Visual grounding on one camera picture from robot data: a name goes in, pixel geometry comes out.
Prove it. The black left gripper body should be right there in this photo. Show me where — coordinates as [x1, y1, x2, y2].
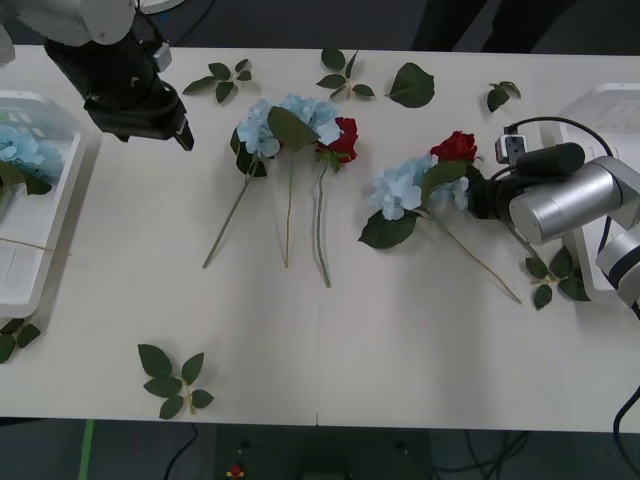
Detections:
[82, 82, 187, 145]

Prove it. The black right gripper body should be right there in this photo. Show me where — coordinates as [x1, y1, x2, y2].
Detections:
[466, 177, 503, 221]

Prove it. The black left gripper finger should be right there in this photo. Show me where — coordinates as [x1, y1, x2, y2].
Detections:
[174, 117, 196, 152]

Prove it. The red rose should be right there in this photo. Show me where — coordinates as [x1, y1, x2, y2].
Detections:
[312, 116, 361, 289]
[428, 130, 539, 261]

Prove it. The dark robot base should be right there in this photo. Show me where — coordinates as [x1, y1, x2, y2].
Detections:
[213, 424, 432, 480]

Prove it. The pale blue flower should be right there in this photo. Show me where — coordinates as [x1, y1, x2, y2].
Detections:
[202, 98, 282, 270]
[267, 93, 342, 269]
[358, 153, 524, 305]
[0, 124, 72, 258]

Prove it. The small green leaf twig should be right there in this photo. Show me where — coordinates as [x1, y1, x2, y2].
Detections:
[486, 80, 523, 114]

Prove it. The shallow white box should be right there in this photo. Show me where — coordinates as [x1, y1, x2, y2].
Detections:
[0, 88, 85, 319]
[538, 83, 640, 302]

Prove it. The white round base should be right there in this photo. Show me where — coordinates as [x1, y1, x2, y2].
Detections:
[138, 0, 187, 15]

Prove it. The large single green leaf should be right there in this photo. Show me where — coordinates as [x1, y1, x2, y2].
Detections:
[383, 61, 436, 109]

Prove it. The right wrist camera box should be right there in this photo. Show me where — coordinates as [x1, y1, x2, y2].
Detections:
[494, 132, 529, 164]

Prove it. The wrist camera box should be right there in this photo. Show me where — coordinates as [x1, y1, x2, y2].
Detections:
[151, 42, 174, 74]
[494, 132, 529, 164]

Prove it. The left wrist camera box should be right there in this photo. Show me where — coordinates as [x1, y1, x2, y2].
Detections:
[151, 42, 174, 74]

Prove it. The black floor cable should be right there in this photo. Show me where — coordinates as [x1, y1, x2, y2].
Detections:
[429, 428, 530, 477]
[162, 423, 200, 474]

